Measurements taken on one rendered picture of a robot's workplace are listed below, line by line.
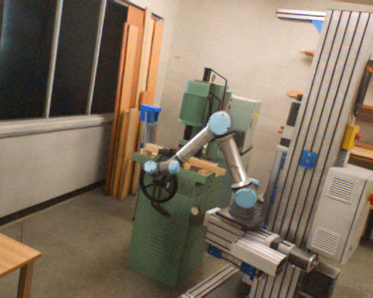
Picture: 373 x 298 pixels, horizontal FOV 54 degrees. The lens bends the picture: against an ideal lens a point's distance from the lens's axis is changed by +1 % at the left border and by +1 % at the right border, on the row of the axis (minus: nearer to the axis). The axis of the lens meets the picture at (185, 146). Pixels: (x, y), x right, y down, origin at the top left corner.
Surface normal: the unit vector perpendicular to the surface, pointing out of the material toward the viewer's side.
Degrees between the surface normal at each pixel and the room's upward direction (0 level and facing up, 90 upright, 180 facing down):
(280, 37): 90
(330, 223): 90
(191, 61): 90
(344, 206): 90
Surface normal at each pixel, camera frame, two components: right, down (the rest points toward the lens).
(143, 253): -0.40, 0.11
